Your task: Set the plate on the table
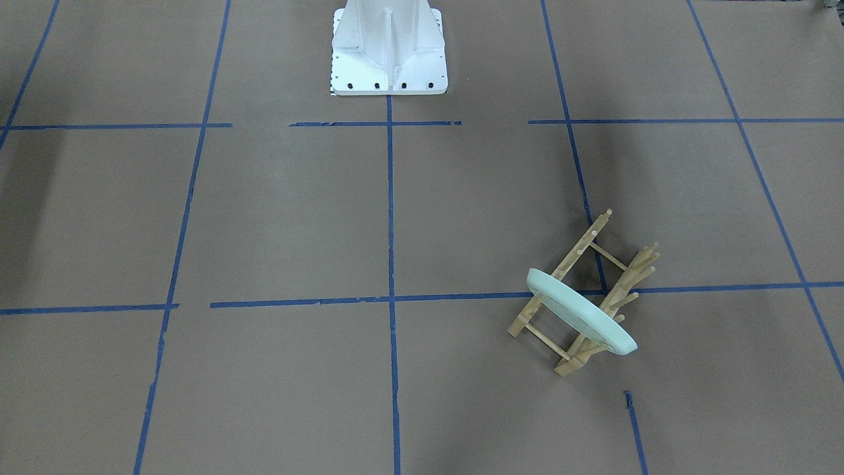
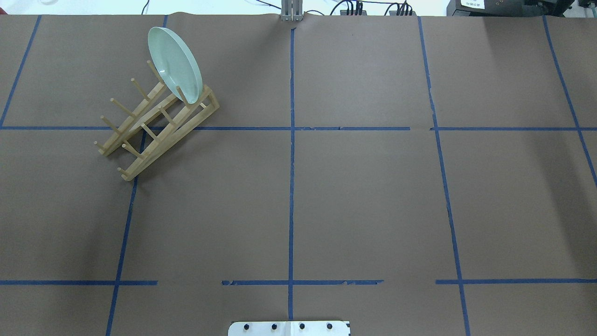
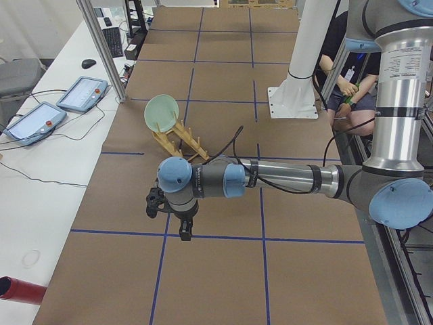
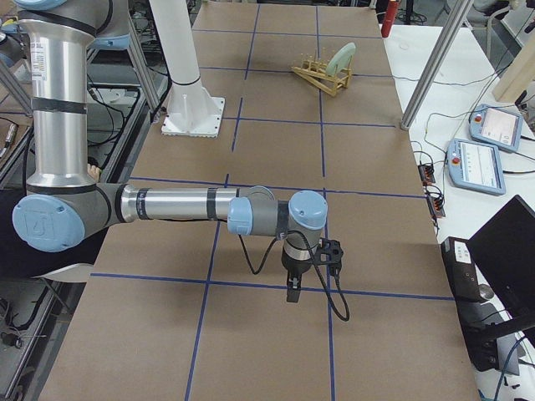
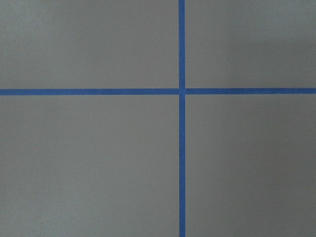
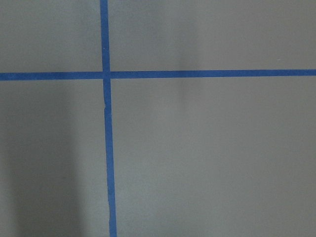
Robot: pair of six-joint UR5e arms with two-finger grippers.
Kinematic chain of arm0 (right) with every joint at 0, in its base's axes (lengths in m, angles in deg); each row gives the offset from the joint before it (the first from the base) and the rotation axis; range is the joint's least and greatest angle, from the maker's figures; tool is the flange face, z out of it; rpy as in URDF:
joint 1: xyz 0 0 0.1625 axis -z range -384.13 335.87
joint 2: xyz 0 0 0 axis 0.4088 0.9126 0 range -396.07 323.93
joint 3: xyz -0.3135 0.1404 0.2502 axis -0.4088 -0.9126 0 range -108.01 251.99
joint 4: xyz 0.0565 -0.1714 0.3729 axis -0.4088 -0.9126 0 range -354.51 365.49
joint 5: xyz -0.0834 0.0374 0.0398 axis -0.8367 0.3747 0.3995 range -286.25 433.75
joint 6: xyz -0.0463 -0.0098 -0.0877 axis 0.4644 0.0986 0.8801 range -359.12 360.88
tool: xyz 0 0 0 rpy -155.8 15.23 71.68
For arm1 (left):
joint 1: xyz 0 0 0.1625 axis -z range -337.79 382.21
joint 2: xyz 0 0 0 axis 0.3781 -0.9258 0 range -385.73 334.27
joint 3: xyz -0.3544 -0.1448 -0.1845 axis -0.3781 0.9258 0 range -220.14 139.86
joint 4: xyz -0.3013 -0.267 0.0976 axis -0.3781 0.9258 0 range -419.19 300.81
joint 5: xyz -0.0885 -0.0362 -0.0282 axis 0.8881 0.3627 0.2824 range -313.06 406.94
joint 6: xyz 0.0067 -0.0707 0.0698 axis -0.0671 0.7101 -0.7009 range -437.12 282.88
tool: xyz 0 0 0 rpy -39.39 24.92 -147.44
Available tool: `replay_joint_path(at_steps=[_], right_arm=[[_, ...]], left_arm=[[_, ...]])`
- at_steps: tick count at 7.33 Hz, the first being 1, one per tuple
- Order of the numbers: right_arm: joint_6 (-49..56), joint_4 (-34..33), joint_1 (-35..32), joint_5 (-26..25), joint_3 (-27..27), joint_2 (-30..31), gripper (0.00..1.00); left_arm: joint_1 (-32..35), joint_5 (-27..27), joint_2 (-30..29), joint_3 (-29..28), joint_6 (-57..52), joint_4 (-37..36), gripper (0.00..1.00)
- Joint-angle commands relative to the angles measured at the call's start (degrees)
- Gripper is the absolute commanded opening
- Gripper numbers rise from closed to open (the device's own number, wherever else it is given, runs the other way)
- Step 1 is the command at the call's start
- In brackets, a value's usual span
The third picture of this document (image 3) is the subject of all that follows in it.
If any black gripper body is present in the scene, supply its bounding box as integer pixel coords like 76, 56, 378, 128
169, 201, 199, 221

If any light green plate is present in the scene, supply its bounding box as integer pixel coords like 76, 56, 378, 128
143, 94, 179, 133

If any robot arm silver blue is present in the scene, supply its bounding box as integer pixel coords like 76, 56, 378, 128
146, 1, 432, 240

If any wooden dish rack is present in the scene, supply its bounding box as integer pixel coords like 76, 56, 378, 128
152, 120, 210, 162

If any far teach pendant tablet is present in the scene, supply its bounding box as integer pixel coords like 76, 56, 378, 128
56, 76, 108, 112

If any teach pendant tablet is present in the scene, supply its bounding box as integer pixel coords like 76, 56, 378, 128
56, 76, 108, 112
3, 102, 67, 145

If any near teach pendant tablet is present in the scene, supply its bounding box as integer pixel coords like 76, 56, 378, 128
3, 102, 67, 145

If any red cylinder tube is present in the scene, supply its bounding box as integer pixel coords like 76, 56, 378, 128
1, 276, 47, 305

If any black computer mouse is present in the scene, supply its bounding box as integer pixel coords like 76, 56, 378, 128
81, 59, 97, 70

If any black keyboard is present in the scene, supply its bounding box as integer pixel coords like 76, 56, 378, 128
101, 27, 123, 58

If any seated person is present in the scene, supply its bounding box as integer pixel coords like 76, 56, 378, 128
316, 12, 381, 136

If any grey office chair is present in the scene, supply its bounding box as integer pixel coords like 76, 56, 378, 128
1, 58, 44, 130

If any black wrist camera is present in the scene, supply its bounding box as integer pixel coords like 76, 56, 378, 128
146, 187, 166, 219

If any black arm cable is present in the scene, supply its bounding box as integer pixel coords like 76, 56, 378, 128
206, 125, 376, 196

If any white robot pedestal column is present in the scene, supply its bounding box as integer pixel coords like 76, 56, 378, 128
268, 0, 339, 119

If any green handled reacher stick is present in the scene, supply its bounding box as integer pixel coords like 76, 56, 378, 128
344, 83, 361, 106

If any aluminium frame post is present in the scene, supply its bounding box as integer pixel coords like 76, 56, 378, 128
76, 0, 127, 103

